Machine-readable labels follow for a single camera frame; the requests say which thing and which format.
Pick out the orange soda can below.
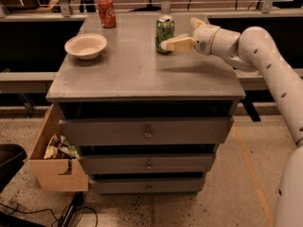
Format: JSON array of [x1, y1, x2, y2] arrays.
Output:
[[98, 0, 116, 28]]

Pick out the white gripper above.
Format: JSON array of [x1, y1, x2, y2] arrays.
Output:
[[161, 17, 220, 55]]

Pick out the grey drawer cabinet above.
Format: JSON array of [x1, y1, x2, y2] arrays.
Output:
[[46, 13, 245, 183]]

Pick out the wooden side drawer box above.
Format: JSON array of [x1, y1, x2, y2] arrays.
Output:
[[29, 105, 88, 192]]

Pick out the snack bags in wooden box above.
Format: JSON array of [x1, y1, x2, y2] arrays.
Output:
[[44, 134, 79, 159]]

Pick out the black object at left edge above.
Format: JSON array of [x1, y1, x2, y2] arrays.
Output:
[[0, 144, 27, 192]]

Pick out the middle grey drawer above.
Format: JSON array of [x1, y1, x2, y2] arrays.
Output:
[[80, 153, 214, 175]]

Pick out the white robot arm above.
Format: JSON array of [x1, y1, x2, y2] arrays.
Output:
[[160, 17, 303, 227]]

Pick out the top grey drawer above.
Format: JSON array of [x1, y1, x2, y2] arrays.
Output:
[[60, 117, 233, 147]]

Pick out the black cable on floor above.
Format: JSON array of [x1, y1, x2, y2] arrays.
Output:
[[0, 201, 99, 227]]

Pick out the grey drawer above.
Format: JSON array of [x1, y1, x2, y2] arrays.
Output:
[[60, 117, 233, 147], [80, 153, 214, 175], [90, 178, 205, 194]]

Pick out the green soda can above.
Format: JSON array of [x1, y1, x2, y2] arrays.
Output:
[[155, 14, 174, 54]]

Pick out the black power strip on floor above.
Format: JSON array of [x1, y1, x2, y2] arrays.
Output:
[[58, 192, 83, 227]]

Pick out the bottom grey drawer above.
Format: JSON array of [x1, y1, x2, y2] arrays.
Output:
[[90, 178, 205, 194]]

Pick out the white paper bowl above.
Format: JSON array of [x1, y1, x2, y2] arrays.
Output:
[[64, 33, 107, 61]]

